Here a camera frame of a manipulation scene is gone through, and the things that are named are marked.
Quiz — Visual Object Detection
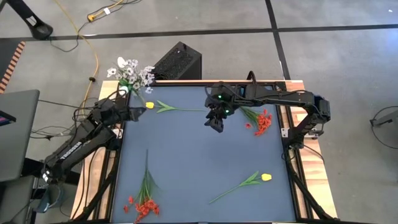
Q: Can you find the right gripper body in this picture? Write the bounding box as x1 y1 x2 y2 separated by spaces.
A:
204 83 243 119

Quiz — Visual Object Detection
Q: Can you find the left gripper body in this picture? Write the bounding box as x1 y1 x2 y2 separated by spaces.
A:
93 98 135 125

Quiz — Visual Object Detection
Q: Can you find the yellow artificial tulip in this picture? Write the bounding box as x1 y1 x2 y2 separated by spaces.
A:
145 100 205 113
208 170 273 205

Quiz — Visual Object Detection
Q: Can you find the red blossom spray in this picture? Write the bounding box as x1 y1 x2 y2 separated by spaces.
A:
239 105 274 137
123 148 161 224

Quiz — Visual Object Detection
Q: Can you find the blue-grey table mat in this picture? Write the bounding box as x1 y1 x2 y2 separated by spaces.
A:
111 84 298 223

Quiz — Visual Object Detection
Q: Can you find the black perforated box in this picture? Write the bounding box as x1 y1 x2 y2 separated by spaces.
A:
139 41 202 81

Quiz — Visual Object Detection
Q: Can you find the black floor beam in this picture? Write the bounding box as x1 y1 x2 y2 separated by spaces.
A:
21 157 81 186

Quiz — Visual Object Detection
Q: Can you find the grey desk top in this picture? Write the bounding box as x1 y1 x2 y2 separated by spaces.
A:
0 89 40 183

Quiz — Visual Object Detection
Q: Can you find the black stand foot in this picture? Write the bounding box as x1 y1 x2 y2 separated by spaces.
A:
5 0 53 41

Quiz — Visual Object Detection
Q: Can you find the dark tablet device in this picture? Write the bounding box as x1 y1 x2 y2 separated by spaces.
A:
0 110 17 127

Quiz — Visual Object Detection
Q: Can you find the blue floor device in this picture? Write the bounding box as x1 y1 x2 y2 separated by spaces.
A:
35 183 64 214

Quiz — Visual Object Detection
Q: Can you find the black mat with striped edge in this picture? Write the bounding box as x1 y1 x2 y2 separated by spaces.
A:
0 41 25 94

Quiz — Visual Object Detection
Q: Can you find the grey chair seat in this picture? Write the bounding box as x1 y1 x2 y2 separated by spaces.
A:
0 175 35 224

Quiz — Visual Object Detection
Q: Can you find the grey stand foot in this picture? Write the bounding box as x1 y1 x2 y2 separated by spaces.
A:
369 109 398 128

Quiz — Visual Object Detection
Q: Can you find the black aluminium table frame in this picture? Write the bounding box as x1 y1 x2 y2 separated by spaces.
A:
70 80 338 224

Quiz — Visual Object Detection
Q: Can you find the long yellow floor cable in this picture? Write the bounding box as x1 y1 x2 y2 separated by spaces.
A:
54 0 101 118

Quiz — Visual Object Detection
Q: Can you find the yellow plug cable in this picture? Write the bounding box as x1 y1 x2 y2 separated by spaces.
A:
86 0 125 23

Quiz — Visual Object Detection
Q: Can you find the black looped floor cable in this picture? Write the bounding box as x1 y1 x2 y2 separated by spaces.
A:
369 105 398 149

